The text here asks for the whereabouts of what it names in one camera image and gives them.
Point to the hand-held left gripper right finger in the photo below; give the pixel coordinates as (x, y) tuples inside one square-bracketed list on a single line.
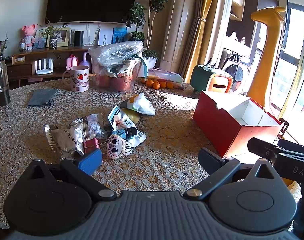
[(208, 158)]

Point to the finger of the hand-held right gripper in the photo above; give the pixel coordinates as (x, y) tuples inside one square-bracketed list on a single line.
[(261, 147), (292, 167)]

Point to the blue picture card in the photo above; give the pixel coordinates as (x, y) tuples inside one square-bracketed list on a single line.
[(39, 40)]

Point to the white spout pouch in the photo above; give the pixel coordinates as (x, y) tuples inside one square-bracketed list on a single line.
[(117, 116)]

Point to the yellow curtain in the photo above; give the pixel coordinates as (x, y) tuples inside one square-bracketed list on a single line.
[(204, 30)]

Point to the tall glass bottle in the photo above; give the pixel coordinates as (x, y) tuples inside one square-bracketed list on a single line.
[(1, 85)]

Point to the grass plant in vase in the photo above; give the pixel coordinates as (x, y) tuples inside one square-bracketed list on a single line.
[(52, 43)]

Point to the beige standing air conditioner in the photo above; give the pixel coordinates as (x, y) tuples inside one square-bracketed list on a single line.
[(179, 30)]

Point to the white strawberry print mug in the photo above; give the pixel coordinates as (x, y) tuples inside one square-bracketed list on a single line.
[(79, 80)]

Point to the clear packet of dark snacks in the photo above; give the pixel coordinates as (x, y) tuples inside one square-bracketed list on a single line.
[(94, 126)]

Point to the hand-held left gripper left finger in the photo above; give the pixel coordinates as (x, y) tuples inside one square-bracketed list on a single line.
[(88, 162)]

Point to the white and orange packet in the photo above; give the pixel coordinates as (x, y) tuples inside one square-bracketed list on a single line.
[(142, 105)]

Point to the grey folded cloth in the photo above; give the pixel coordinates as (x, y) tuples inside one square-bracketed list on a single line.
[(41, 97)]

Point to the lace-covered desktop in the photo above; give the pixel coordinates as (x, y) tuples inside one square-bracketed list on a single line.
[(167, 135)]

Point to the red cardboard box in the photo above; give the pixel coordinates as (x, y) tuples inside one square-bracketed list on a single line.
[(217, 130)]

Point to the pink plush doll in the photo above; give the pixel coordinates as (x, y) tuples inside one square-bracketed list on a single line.
[(29, 33)]

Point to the small pink block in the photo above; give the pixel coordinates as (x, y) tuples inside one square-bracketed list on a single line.
[(90, 146)]

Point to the wooden television cabinet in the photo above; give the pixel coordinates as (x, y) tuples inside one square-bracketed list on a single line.
[(41, 52)]

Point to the yellow giraffe chair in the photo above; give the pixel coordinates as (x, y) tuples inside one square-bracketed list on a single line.
[(267, 67)]

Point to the pink toy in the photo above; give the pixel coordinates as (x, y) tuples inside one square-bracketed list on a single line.
[(72, 63)]

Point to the small yellow box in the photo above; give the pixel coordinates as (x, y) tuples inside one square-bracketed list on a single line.
[(18, 59)]

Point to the clear plastic bag of goods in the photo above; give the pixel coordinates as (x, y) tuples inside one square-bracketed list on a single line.
[(117, 55)]

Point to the small dark bottle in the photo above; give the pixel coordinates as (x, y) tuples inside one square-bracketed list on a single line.
[(128, 131)]

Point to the white router with antennas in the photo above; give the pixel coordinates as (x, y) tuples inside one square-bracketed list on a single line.
[(43, 67)]

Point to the blue printed box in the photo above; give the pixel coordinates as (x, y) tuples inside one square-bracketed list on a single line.
[(120, 35)]

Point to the washing machine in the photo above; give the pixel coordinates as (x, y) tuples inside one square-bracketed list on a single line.
[(238, 72)]

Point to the yellow plush toy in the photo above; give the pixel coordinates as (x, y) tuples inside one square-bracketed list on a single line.
[(132, 116)]

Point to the purple toy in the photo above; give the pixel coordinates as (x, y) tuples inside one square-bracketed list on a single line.
[(85, 60)]

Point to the white snack packet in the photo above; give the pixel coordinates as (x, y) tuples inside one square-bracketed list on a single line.
[(64, 137)]

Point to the black television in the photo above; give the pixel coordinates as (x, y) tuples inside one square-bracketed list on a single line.
[(92, 0)]

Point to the small metal cup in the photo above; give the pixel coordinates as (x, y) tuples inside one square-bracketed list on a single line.
[(22, 47)]

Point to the black speaker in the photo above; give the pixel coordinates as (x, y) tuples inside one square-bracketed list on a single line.
[(79, 38)]

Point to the white flat panel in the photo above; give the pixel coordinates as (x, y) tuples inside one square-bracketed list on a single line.
[(105, 37)]

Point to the cream photo frame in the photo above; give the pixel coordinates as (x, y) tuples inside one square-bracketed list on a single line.
[(63, 36)]

